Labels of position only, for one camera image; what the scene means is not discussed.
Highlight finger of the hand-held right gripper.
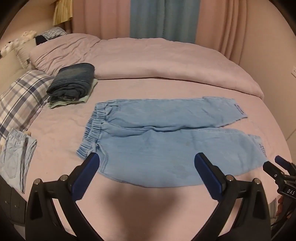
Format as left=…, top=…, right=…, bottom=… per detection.
left=263, top=161, right=284, bottom=184
left=275, top=156, right=296, bottom=177

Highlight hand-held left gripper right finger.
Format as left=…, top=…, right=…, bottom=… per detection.
left=194, top=152, right=271, bottom=241

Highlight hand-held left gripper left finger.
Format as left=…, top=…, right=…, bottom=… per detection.
left=25, top=152, right=102, bottom=241

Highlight light blue denim pants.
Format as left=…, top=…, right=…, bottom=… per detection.
left=76, top=96, right=269, bottom=188

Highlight small pale blue pants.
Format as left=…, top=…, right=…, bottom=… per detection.
left=0, top=129, right=38, bottom=194

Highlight person's right hand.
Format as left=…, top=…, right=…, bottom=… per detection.
left=277, top=196, right=285, bottom=217

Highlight pink bed sheet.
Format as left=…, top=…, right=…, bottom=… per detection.
left=9, top=77, right=292, bottom=241

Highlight folded light green cloth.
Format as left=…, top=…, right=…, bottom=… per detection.
left=48, top=79, right=98, bottom=109

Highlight dark drawer cabinet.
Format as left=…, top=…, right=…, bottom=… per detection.
left=0, top=177, right=28, bottom=223

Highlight folded dark denim jeans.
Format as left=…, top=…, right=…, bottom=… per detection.
left=47, top=63, right=96, bottom=102

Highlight plaid pillow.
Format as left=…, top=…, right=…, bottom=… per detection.
left=0, top=70, right=55, bottom=141

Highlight pink duvet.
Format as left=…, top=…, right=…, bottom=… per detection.
left=29, top=33, right=264, bottom=100

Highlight pink curtain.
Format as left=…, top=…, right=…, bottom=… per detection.
left=71, top=0, right=132, bottom=40
left=195, top=0, right=296, bottom=66

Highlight striped blue pillow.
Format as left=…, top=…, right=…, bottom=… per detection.
left=35, top=27, right=68, bottom=44

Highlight white plush toy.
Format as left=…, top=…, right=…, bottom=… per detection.
left=21, top=30, right=37, bottom=39
left=0, top=38, right=24, bottom=56

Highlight blue curtain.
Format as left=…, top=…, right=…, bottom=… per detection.
left=130, top=0, right=201, bottom=44

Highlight yellow hanging cloth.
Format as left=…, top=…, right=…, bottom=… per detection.
left=53, top=0, right=73, bottom=25

